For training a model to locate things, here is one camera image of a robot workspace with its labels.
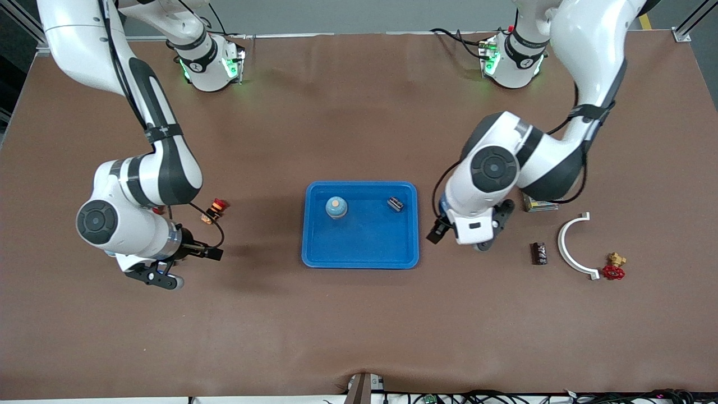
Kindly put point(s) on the brass valve red handwheel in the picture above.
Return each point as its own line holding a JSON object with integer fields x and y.
{"x": 613, "y": 272}

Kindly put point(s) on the orange-bodied red emergency button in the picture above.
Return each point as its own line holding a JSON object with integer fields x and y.
{"x": 213, "y": 211}

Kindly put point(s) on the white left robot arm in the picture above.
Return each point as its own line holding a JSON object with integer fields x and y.
{"x": 589, "y": 45}

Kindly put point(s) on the small black connector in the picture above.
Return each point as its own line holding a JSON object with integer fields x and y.
{"x": 395, "y": 203}

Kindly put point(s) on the grey metal camera post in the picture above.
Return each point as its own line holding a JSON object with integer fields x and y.
{"x": 359, "y": 390}

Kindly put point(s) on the blue service bell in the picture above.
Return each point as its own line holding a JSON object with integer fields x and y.
{"x": 336, "y": 207}

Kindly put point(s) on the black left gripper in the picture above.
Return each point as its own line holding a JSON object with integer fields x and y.
{"x": 437, "y": 231}

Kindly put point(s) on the white curved plastic bracket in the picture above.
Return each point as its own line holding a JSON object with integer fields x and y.
{"x": 561, "y": 244}

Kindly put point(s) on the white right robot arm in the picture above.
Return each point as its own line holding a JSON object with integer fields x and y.
{"x": 129, "y": 230}

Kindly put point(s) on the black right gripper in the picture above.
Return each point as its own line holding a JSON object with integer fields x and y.
{"x": 190, "y": 248}

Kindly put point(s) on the metal mesh power supply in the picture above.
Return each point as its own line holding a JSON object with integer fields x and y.
{"x": 541, "y": 206}

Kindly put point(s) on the blue plastic tray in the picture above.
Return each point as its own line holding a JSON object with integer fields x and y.
{"x": 364, "y": 249}

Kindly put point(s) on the aluminium frame profile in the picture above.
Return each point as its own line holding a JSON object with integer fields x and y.
{"x": 680, "y": 35}
{"x": 25, "y": 24}

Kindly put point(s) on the silver table edge rail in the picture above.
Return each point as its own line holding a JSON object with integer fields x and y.
{"x": 151, "y": 37}

